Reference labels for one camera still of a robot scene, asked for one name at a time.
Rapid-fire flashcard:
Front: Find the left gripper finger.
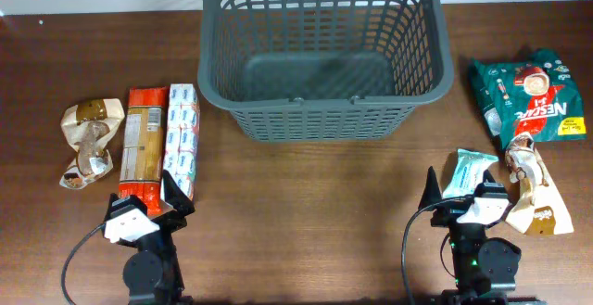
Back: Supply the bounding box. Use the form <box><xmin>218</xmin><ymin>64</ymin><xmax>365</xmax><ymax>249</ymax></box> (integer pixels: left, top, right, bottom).
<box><xmin>107</xmin><ymin>193</ymin><xmax>139</xmax><ymax>212</ymax></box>
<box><xmin>161</xmin><ymin>170</ymin><xmax>195</xmax><ymax>216</ymax></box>

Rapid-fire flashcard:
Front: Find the light teal wipes packet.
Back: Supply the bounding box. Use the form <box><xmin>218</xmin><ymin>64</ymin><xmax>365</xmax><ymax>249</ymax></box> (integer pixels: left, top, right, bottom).
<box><xmin>442</xmin><ymin>148</ymin><xmax>498</xmax><ymax>198</ymax></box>

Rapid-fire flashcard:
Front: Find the Kleenex tissue multipack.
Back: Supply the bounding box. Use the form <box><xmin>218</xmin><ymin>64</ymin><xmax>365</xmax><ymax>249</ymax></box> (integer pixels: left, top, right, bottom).
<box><xmin>163</xmin><ymin>83</ymin><xmax>200</xmax><ymax>200</ymax></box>

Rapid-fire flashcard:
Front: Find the beige brown snack bag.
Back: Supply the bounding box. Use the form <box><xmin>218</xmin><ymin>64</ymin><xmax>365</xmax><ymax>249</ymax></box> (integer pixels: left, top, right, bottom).
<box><xmin>505</xmin><ymin>133</ymin><xmax>574</xmax><ymax>236</ymax></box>
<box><xmin>59</xmin><ymin>98</ymin><xmax>125</xmax><ymax>190</ymax></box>

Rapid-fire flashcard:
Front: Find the green Nescafe coffee bag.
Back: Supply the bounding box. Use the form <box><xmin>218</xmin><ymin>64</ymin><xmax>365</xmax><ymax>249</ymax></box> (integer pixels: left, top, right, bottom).
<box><xmin>468</xmin><ymin>48</ymin><xmax>587</xmax><ymax>150</ymax></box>

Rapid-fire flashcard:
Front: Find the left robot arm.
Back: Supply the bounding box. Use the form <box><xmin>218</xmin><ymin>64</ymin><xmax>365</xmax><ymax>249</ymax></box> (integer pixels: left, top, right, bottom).
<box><xmin>103</xmin><ymin>171</ymin><xmax>195</xmax><ymax>305</ymax></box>

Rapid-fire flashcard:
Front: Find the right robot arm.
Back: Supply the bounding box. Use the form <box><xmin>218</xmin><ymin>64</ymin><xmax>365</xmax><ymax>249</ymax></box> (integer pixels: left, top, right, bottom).
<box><xmin>418</xmin><ymin>168</ymin><xmax>542</xmax><ymax>305</ymax></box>

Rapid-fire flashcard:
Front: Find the grey plastic basket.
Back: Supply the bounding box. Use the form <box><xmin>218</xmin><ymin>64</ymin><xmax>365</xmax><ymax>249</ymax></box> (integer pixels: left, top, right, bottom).
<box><xmin>197</xmin><ymin>0</ymin><xmax>454</xmax><ymax>142</ymax></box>

